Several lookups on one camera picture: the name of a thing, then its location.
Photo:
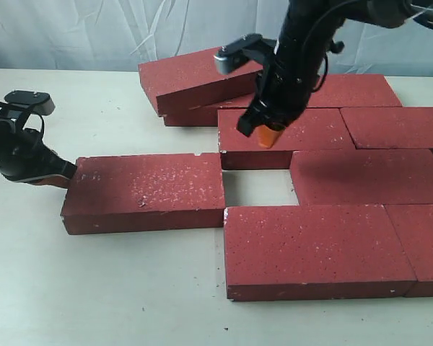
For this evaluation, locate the red brick back right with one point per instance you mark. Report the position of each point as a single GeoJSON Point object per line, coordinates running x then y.
{"type": "Point", "coordinates": [354, 90]}

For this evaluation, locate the red brick with white chips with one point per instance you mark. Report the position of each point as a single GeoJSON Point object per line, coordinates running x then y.
{"type": "Point", "coordinates": [150, 192]}

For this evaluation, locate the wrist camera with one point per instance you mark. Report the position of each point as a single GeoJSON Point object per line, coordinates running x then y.
{"type": "Point", "coordinates": [38, 102]}
{"type": "Point", "coordinates": [236, 54]}

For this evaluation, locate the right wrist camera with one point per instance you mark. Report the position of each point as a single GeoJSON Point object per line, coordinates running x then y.
{"type": "Point", "coordinates": [236, 54]}

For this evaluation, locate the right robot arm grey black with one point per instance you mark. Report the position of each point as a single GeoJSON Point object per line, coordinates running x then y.
{"type": "Point", "coordinates": [324, 18]}

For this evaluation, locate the red brick centre right row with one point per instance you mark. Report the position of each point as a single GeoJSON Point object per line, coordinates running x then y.
{"type": "Point", "coordinates": [376, 176]}

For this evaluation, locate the red brick front right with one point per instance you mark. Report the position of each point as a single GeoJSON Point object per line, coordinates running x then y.
{"type": "Point", "coordinates": [414, 227]}

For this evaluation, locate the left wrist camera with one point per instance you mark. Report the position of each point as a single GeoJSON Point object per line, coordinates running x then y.
{"type": "Point", "coordinates": [38, 102]}

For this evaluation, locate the red brick front left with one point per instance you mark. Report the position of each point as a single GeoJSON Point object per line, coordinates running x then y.
{"type": "Point", "coordinates": [319, 252]}

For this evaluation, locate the red brick back left tilted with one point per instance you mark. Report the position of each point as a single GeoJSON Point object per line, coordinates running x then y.
{"type": "Point", "coordinates": [191, 80]}

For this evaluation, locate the white backdrop curtain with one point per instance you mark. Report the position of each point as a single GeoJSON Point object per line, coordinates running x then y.
{"type": "Point", "coordinates": [119, 35]}

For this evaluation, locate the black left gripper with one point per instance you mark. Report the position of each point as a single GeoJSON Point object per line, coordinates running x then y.
{"type": "Point", "coordinates": [25, 158]}

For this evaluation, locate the red brick moved into row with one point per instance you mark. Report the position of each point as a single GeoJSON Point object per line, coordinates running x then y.
{"type": "Point", "coordinates": [317, 129]}

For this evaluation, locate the red brick right middle row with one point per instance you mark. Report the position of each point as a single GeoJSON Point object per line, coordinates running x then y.
{"type": "Point", "coordinates": [390, 127]}

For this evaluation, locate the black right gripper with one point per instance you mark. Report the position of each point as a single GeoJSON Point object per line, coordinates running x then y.
{"type": "Point", "coordinates": [290, 76]}

